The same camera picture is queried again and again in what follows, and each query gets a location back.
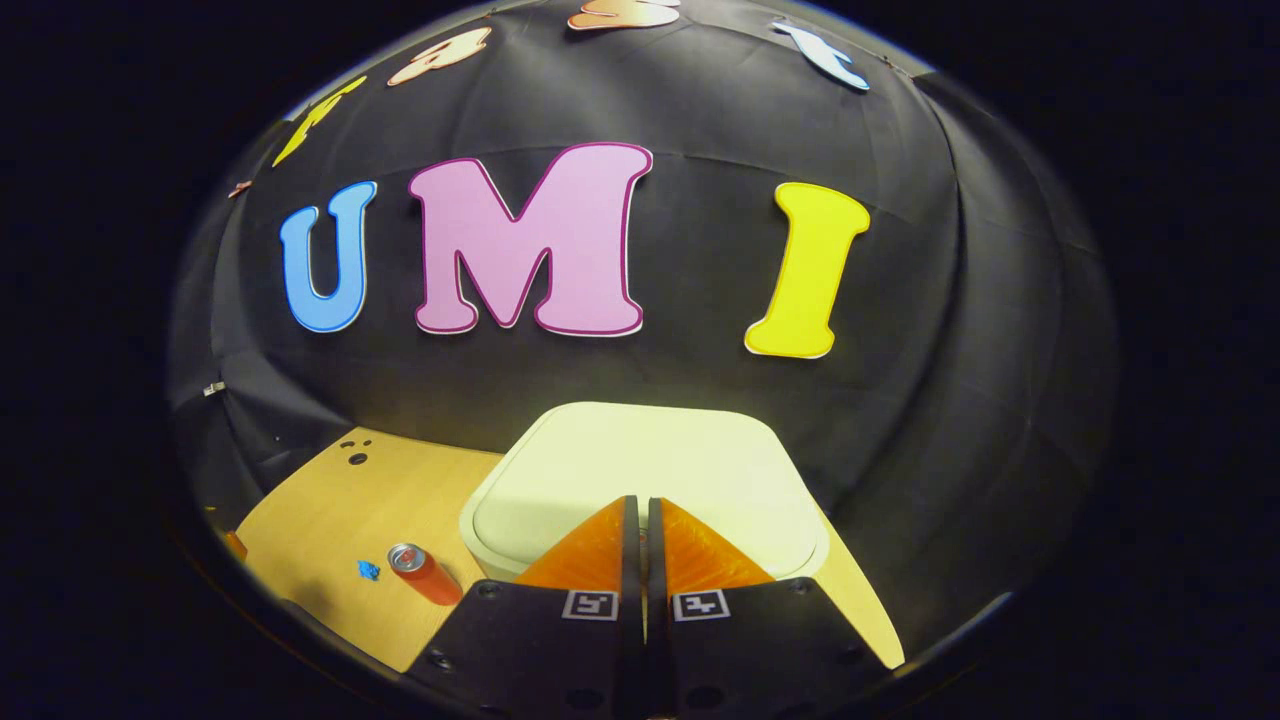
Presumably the orange-red pop can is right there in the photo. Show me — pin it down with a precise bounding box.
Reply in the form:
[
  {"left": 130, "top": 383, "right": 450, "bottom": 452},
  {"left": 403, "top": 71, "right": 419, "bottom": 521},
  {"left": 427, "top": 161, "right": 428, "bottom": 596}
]
[{"left": 387, "top": 542, "right": 465, "bottom": 607}]

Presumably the pale green desktop garbage bin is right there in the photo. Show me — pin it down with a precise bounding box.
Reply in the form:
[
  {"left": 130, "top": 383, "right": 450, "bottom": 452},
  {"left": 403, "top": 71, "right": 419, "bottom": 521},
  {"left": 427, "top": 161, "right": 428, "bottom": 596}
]
[{"left": 458, "top": 402, "right": 831, "bottom": 584}]

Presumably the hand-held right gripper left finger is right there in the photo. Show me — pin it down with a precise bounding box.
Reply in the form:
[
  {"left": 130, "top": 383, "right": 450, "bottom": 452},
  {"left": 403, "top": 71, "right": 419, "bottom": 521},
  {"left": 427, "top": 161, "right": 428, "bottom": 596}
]
[{"left": 400, "top": 495, "right": 644, "bottom": 720}]

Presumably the wooden desktop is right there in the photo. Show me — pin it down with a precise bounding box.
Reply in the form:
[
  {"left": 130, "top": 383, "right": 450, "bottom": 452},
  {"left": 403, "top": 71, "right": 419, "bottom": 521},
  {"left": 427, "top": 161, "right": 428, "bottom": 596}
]
[{"left": 235, "top": 427, "right": 906, "bottom": 673}]

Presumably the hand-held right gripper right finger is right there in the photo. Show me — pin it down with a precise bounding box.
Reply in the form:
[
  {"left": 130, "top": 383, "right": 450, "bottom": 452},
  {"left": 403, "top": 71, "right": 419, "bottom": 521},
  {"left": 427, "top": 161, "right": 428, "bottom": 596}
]
[{"left": 645, "top": 497, "right": 903, "bottom": 720}]

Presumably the black backdrop cloth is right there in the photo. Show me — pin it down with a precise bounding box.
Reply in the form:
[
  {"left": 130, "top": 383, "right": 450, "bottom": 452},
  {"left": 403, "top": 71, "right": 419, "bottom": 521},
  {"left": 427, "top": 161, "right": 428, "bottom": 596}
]
[{"left": 168, "top": 0, "right": 1116, "bottom": 651}]

